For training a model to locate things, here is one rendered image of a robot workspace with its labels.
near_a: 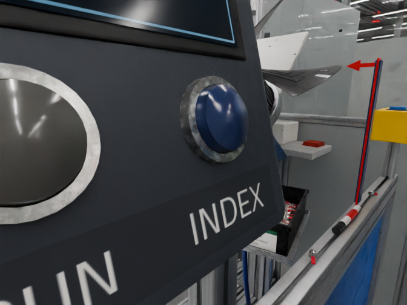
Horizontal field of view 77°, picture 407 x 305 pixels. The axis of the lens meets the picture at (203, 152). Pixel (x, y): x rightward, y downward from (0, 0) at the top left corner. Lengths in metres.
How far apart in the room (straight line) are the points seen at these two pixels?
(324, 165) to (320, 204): 0.22
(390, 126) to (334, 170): 0.64
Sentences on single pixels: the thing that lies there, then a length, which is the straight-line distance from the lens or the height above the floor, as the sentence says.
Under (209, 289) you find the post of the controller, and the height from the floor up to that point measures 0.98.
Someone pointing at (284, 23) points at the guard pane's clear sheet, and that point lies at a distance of 1.61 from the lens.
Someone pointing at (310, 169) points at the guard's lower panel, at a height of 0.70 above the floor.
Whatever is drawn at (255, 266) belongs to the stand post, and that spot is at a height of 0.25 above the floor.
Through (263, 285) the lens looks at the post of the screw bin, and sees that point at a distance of 0.82.
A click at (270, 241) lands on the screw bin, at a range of 0.54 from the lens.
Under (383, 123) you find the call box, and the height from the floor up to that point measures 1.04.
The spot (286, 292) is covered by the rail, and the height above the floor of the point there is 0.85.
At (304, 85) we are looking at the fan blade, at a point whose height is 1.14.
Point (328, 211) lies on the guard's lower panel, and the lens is 1.56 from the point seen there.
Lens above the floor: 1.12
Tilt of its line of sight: 14 degrees down
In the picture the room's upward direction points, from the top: straight up
